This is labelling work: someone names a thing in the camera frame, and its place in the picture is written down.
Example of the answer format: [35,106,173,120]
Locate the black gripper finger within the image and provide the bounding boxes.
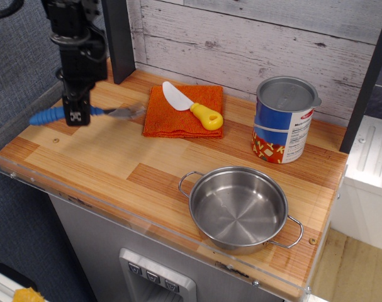
[62,92,91,126]

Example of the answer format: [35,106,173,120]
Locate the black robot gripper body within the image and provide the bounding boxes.
[56,40,108,98]

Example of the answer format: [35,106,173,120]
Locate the blue handled metal fork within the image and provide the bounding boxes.
[29,105,145,126]

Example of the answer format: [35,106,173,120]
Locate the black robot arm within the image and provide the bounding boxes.
[30,1,108,126]

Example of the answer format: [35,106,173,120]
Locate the orange folded towel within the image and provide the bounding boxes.
[143,86,223,138]

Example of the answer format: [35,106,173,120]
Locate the stainless steel pot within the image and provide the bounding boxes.
[178,166,304,255]

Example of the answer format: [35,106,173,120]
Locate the clear acrylic table guard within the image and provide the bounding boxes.
[0,96,347,301]

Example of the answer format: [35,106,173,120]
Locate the grey toy fridge cabinet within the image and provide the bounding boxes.
[50,196,281,301]

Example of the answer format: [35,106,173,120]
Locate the yellow black object corner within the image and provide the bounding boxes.
[12,288,45,302]

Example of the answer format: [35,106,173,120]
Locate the blue labelled can with lid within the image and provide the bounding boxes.
[251,76,322,164]

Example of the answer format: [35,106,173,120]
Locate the white ribbed box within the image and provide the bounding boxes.
[330,116,382,249]

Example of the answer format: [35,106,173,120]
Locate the dark vertical post left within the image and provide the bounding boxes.
[101,0,136,84]

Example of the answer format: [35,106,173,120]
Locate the dark vertical post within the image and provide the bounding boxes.
[339,29,382,154]
[101,0,136,84]

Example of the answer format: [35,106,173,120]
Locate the black cable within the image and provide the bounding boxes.
[0,0,25,20]

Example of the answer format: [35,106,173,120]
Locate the yellow handled toy knife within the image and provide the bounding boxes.
[162,81,223,131]

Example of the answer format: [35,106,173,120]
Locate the dark vertical post right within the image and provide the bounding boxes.
[339,29,382,154]

